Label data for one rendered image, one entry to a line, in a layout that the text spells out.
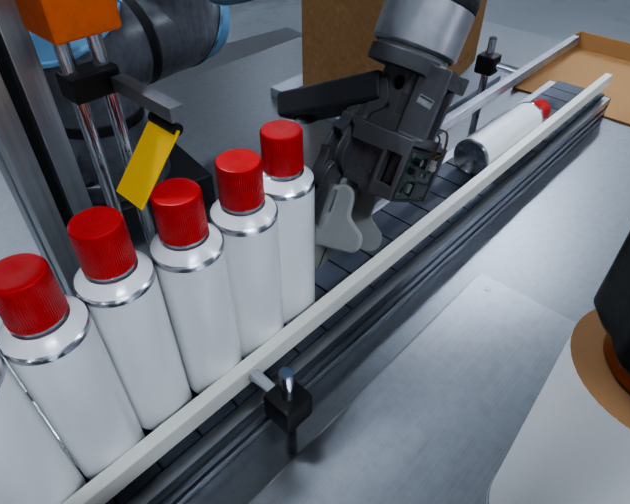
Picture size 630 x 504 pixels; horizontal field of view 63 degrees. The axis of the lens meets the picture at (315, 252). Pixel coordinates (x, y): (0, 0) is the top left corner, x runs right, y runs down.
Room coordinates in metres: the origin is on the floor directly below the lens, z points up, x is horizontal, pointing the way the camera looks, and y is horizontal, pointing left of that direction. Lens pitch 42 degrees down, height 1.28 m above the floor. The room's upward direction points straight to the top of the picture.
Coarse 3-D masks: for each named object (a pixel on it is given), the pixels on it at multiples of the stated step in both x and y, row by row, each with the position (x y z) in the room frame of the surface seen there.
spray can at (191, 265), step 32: (160, 192) 0.27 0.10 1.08; (192, 192) 0.27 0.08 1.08; (160, 224) 0.26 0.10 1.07; (192, 224) 0.26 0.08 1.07; (160, 256) 0.25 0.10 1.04; (192, 256) 0.25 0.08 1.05; (224, 256) 0.27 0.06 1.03; (192, 288) 0.24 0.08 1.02; (224, 288) 0.26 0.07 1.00; (192, 320) 0.24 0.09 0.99; (224, 320) 0.25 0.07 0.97; (192, 352) 0.24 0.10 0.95; (224, 352) 0.25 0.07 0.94; (192, 384) 0.25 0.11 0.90
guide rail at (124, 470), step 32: (576, 96) 0.77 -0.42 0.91; (544, 128) 0.66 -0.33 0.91; (512, 160) 0.59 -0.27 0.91; (416, 224) 0.45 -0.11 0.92; (384, 256) 0.39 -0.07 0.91; (352, 288) 0.35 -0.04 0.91; (320, 320) 0.32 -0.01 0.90; (256, 352) 0.27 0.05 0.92; (224, 384) 0.24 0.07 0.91; (192, 416) 0.21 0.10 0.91; (160, 448) 0.19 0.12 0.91; (96, 480) 0.16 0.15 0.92; (128, 480) 0.17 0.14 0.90
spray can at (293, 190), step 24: (288, 120) 0.36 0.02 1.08; (264, 144) 0.34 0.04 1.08; (288, 144) 0.34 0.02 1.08; (264, 168) 0.34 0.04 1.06; (288, 168) 0.34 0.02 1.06; (288, 192) 0.33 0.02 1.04; (312, 192) 0.34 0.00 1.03; (288, 216) 0.33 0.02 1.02; (312, 216) 0.34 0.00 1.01; (288, 240) 0.33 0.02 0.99; (312, 240) 0.34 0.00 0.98; (288, 264) 0.33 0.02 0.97; (312, 264) 0.34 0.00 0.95; (288, 288) 0.33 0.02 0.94; (312, 288) 0.34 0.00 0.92; (288, 312) 0.33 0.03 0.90
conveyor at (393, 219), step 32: (544, 96) 0.84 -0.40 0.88; (448, 160) 0.64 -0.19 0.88; (448, 192) 0.56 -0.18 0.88; (480, 192) 0.56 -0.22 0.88; (384, 224) 0.49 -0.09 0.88; (448, 224) 0.49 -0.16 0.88; (352, 256) 0.43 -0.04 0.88; (320, 288) 0.38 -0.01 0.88; (288, 352) 0.30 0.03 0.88; (224, 416) 0.23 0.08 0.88; (64, 448) 0.20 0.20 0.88
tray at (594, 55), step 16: (576, 48) 1.19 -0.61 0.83; (592, 48) 1.17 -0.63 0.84; (608, 48) 1.15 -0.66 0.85; (624, 48) 1.13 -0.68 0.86; (560, 64) 1.10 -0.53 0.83; (576, 64) 1.10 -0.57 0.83; (592, 64) 1.10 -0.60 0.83; (608, 64) 1.10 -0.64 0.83; (624, 64) 1.10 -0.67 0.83; (528, 80) 1.02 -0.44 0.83; (544, 80) 1.02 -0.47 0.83; (560, 80) 1.02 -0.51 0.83; (576, 80) 1.02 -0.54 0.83; (592, 80) 1.02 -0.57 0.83; (624, 80) 1.02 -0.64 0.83; (608, 96) 0.94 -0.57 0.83; (624, 96) 0.94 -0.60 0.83; (608, 112) 0.87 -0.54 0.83; (624, 112) 0.87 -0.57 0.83
